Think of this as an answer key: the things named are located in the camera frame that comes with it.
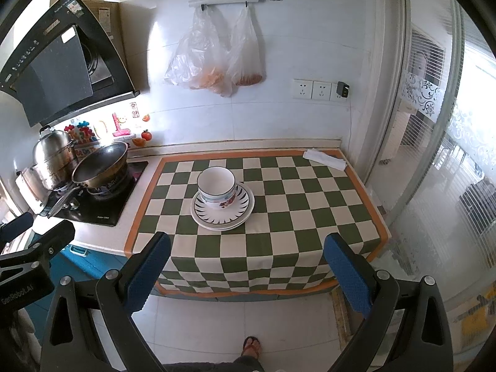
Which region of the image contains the white wall hook rail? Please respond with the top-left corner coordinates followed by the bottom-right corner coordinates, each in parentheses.
top-left (188, 0), bottom-right (282, 9)

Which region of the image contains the white floral bowl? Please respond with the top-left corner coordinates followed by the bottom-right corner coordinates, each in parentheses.
top-left (207, 196), bottom-right (239, 210)

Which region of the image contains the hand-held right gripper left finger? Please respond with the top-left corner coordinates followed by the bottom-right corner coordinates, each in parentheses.
top-left (41, 232), bottom-right (172, 372)

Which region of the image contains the person's foot with sandal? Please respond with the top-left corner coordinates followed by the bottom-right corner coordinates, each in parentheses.
top-left (241, 336), bottom-right (263, 359)

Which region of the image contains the blue leaf pattern plate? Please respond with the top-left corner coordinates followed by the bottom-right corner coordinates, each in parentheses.
top-left (194, 184), bottom-right (252, 224)

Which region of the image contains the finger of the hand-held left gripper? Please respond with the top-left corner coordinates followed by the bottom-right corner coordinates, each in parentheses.
top-left (0, 221), bottom-right (76, 280)
top-left (0, 212), bottom-right (35, 243)

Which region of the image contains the white bowl blue print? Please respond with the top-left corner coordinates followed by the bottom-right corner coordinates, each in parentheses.
top-left (199, 188), bottom-right (238, 204)

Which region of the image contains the black gas cooktop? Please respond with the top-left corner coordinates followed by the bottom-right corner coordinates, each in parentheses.
top-left (42, 161), bottom-right (149, 226)

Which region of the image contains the yellow floor mat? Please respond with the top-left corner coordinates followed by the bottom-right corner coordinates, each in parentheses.
top-left (459, 292), bottom-right (496, 343)

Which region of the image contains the blue kitchen cabinet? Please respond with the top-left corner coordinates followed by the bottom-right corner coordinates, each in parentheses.
top-left (23, 232), bottom-right (130, 280)

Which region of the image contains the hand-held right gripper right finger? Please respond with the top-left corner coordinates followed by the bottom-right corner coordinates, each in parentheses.
top-left (323, 232), bottom-right (454, 372)

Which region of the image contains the clear plastic bag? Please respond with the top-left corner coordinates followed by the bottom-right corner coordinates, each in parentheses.
top-left (164, 6), bottom-right (235, 97)
top-left (227, 6), bottom-right (267, 86)

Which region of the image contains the black range hood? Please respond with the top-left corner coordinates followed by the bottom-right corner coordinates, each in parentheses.
top-left (0, 0), bottom-right (140, 126)

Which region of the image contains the white folded towel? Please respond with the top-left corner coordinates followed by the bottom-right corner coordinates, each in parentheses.
top-left (302, 148), bottom-right (347, 171)

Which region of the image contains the fruit wall sticker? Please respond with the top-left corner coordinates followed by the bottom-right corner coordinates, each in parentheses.
top-left (132, 129), bottom-right (153, 148)

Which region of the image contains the glass sliding door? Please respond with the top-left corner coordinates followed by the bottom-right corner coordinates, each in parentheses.
top-left (389, 0), bottom-right (496, 318)

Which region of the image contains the colourful cartoon wall sticker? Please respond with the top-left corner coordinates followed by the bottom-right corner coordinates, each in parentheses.
top-left (64, 121), bottom-right (98, 156)

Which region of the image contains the steel wok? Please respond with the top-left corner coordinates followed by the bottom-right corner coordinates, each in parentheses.
top-left (46, 141), bottom-right (129, 218)

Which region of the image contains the small steel pot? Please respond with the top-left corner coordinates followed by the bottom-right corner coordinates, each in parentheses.
top-left (15, 165), bottom-right (53, 215)

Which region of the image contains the white charger cable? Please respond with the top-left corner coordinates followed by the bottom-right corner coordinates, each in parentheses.
top-left (346, 96), bottom-right (355, 142)

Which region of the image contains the green white checkered tablecloth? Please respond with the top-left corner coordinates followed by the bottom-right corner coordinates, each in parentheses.
top-left (125, 149), bottom-right (391, 299)

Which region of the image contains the stainless steel steamer pot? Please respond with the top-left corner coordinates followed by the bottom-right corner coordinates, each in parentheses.
top-left (32, 125), bottom-right (78, 190)

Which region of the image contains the pink wall sticker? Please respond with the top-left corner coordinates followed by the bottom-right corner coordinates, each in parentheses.
top-left (112, 112), bottom-right (135, 138)

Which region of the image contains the cardboard box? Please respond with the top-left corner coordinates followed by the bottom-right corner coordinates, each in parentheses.
top-left (83, 0), bottom-right (126, 66)

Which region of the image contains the white wall outlet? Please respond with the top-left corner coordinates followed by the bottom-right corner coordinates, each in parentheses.
top-left (292, 78), bottom-right (313, 100)
top-left (312, 81), bottom-right (332, 102)

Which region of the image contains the white floral plate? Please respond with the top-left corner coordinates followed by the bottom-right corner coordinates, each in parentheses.
top-left (191, 190), bottom-right (255, 232)

